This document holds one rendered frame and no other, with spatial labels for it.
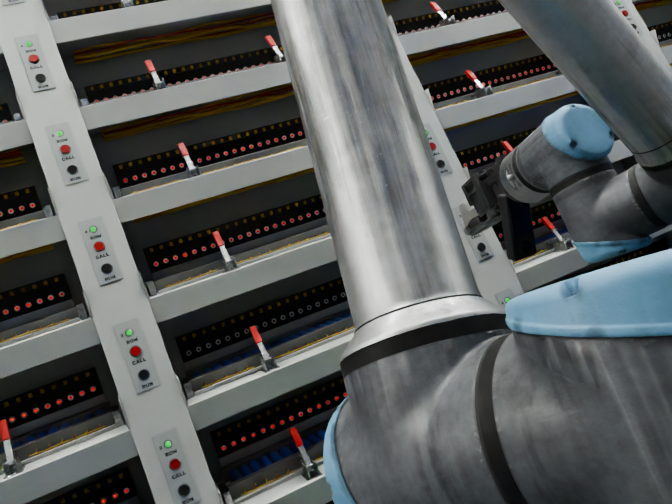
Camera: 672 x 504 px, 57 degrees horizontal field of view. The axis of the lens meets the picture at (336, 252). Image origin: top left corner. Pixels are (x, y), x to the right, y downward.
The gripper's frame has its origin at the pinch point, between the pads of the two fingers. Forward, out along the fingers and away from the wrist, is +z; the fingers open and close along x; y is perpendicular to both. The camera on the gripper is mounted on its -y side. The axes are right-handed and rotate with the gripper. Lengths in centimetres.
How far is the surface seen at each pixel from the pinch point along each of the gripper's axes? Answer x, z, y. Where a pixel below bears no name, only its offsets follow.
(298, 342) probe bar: 35.4, 16.1, -5.5
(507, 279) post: -8.6, 9.2, -9.8
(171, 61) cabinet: 35, 29, 69
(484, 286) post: -3.0, 9.2, -9.4
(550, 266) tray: -19.9, 9.6, -10.7
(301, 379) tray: 38.9, 10.3, -12.5
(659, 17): -114, 29, 49
